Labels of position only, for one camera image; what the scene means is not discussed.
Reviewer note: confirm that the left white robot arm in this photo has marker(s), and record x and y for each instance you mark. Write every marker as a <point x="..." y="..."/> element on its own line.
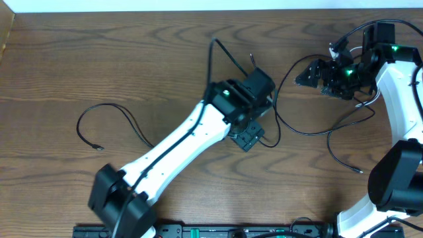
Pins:
<point x="123" y="199"/>

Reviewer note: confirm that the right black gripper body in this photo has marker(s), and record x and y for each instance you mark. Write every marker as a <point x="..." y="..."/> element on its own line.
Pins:
<point x="343" y="80"/>

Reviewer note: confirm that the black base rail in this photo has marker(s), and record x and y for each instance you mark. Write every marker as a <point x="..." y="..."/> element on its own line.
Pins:
<point x="181" y="231"/>

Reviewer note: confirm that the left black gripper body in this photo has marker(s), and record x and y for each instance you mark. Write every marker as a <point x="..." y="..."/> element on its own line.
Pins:
<point x="247" y="137"/>

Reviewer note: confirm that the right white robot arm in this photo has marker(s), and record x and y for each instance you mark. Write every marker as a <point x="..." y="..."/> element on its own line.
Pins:
<point x="394" y="189"/>

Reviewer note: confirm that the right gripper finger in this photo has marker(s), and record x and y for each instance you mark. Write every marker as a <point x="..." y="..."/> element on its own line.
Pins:
<point x="309" y="77"/>
<point x="318" y="65"/>

